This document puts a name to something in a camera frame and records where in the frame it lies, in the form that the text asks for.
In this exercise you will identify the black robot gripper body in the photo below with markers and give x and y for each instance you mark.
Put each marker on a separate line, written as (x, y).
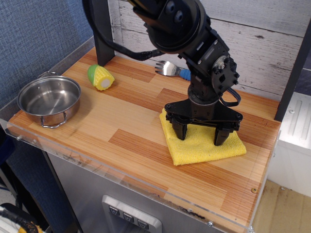
(213, 115)

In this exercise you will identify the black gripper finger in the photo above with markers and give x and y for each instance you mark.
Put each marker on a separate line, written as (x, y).
(179, 129)
(221, 134)

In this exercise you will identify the yellow towel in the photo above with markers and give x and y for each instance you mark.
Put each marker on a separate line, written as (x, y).
(198, 146)

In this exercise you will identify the yellow green toy corn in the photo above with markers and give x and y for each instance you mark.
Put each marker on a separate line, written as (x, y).
(100, 77)

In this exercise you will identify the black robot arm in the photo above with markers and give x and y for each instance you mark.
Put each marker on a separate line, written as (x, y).
(182, 27)

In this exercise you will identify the white ribbed side unit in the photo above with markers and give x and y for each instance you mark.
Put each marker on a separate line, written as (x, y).
(290, 165)

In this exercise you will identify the silver button control panel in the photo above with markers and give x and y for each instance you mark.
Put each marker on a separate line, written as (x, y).
(122, 217)

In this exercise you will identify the small stainless steel pot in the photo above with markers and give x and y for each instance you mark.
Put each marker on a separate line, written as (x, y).
(50, 100)

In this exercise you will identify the clear acrylic table guard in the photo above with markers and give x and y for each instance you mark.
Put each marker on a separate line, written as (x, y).
(128, 146)

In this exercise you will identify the yellow black object bottom left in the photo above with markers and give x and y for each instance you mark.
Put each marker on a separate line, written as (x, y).
(15, 220)

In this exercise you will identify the blue handled metal spork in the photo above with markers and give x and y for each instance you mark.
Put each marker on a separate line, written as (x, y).
(167, 68)

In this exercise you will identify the black left frame post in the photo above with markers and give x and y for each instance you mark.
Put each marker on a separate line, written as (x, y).
(101, 16)

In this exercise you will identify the black frame post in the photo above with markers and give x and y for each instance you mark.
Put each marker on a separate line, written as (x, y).
(294, 76)
(101, 16)

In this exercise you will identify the black right frame post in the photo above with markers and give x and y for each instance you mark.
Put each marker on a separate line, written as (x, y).
(294, 76)

